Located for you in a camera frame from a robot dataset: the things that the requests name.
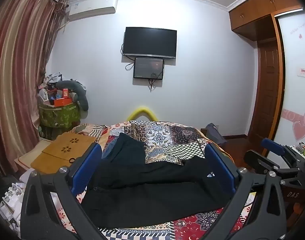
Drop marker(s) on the dark grey bag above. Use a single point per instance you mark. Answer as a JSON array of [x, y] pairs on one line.
[[216, 133]]

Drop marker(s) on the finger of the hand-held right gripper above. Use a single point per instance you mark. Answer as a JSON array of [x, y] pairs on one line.
[[272, 145], [257, 160]]

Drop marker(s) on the grey long pillow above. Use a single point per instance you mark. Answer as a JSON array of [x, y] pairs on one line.
[[78, 92]]

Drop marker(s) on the white air conditioner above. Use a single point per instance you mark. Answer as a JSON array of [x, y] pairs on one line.
[[92, 7]]

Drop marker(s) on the green leaf-print storage box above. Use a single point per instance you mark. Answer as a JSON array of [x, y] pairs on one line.
[[60, 115]]

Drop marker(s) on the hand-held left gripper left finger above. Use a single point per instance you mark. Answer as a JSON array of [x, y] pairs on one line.
[[85, 171]]

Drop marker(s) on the black wall television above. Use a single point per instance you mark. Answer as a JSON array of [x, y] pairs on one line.
[[150, 42]]

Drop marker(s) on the orange box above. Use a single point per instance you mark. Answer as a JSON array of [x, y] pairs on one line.
[[63, 102]]

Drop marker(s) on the folded dark teal garment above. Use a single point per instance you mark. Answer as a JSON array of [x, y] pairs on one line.
[[128, 148]]

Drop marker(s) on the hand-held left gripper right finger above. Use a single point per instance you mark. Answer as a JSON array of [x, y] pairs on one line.
[[221, 166]]

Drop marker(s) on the wooden lap desk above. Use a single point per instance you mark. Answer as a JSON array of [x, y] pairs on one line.
[[65, 147]]

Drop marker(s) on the white plastic bag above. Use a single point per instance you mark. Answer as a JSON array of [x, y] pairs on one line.
[[52, 78]]

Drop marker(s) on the patchwork printed blanket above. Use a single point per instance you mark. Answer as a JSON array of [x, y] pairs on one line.
[[167, 140]]

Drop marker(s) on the wooden overhead cabinet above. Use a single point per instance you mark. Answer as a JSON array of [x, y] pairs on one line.
[[262, 7]]

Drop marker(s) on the black pants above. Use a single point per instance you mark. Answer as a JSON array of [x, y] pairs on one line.
[[152, 190]]

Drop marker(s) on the striped pink curtain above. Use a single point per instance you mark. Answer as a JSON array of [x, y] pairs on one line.
[[16, 80]]

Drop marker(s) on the red and white wall sticker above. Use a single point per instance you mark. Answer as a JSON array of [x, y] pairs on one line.
[[303, 72]]

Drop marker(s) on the folded blue jeans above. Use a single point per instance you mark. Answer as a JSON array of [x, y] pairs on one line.
[[108, 152]]

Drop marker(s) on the yellow curved foam bar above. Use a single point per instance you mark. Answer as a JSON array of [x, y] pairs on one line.
[[142, 112]]

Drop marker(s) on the small black wall monitor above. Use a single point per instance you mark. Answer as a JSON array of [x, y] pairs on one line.
[[148, 68]]

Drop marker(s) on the pile of white papers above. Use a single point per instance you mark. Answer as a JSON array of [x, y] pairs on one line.
[[13, 197]]

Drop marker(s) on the small red box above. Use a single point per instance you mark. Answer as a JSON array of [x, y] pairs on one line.
[[66, 93]]

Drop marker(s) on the beige board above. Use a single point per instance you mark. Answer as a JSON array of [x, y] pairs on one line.
[[30, 155]]

